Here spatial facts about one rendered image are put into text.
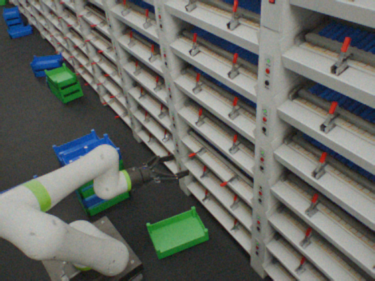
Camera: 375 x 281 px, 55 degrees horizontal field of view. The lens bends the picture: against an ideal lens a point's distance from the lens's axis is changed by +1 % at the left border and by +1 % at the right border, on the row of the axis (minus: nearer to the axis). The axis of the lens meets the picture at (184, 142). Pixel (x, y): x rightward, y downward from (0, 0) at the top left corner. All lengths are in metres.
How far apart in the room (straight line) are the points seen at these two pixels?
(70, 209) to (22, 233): 1.37
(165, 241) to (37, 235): 1.15
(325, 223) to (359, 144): 0.38
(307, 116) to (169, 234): 1.23
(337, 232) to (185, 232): 1.02
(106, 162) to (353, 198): 0.85
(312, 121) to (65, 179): 0.82
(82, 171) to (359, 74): 0.92
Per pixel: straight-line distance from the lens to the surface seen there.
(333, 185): 1.22
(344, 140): 1.10
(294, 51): 1.12
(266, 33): 1.14
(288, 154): 1.31
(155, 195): 2.36
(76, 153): 2.27
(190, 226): 2.15
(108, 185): 1.45
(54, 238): 1.06
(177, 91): 1.84
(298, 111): 1.19
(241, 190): 1.68
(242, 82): 1.34
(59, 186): 1.26
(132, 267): 1.64
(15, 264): 2.32
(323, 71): 1.03
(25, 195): 1.20
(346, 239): 1.33
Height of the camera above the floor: 1.69
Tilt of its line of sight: 38 degrees down
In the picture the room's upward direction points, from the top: 7 degrees counter-clockwise
